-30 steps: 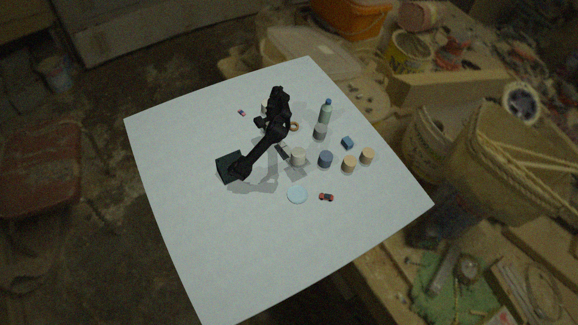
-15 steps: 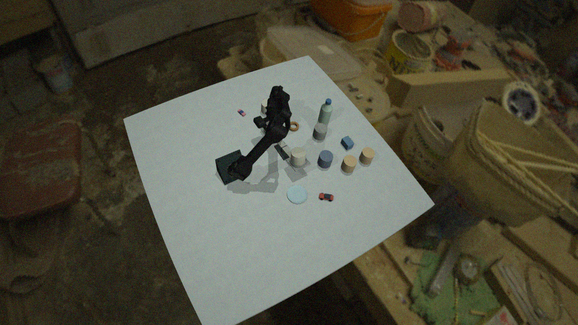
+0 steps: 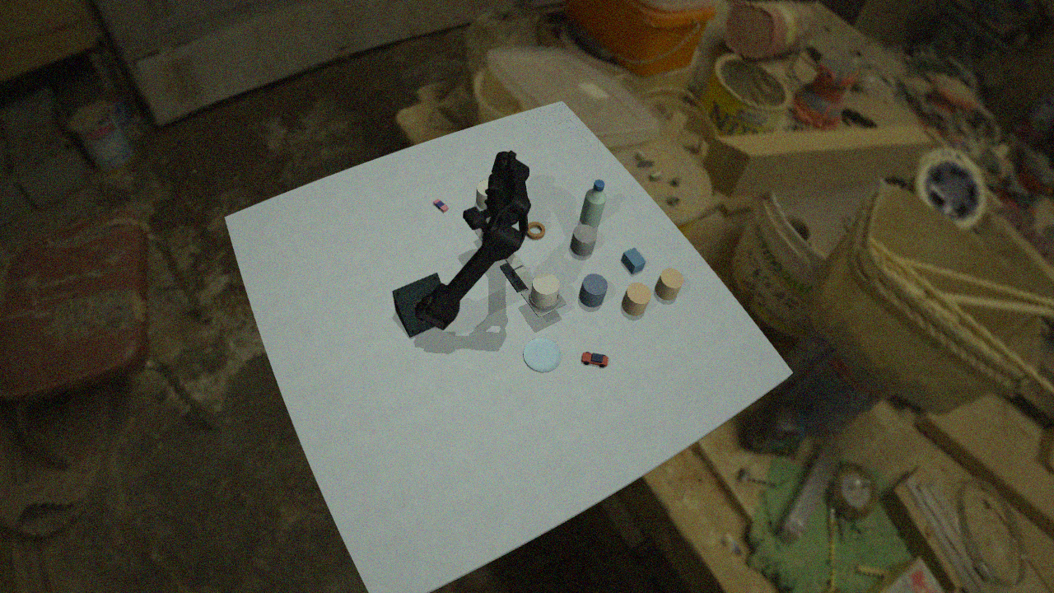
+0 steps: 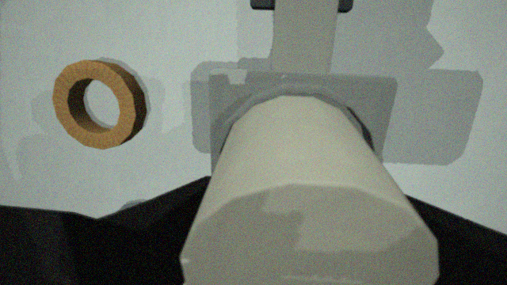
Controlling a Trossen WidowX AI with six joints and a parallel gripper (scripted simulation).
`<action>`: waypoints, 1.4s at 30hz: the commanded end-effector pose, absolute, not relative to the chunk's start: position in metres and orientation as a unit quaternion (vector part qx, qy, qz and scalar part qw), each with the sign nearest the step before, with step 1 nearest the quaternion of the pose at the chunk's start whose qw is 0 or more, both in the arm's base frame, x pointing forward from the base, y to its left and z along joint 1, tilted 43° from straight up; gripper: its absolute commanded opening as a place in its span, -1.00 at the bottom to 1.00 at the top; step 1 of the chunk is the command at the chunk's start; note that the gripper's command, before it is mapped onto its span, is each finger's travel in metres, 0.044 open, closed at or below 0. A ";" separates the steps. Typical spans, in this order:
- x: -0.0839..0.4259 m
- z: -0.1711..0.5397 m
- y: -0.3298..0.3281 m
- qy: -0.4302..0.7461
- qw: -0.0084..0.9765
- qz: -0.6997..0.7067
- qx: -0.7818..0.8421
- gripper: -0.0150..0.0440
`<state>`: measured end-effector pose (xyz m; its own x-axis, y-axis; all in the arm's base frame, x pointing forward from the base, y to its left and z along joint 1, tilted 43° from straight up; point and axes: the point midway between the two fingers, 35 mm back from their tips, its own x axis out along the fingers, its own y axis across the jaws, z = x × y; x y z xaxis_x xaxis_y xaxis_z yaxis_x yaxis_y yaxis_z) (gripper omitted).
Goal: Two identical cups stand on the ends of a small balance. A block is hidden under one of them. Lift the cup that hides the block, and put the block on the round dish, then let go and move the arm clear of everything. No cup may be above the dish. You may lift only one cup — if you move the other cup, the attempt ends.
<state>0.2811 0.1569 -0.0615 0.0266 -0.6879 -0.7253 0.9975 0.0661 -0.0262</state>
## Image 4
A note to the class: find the grey hex nut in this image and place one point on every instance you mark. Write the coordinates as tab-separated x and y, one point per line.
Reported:
129	205

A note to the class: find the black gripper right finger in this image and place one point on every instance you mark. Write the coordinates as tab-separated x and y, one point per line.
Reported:
468	252

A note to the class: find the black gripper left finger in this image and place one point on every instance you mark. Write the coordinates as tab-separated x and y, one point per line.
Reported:
140	245

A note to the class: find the tan ring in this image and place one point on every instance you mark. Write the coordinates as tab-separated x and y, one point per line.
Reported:
71	112

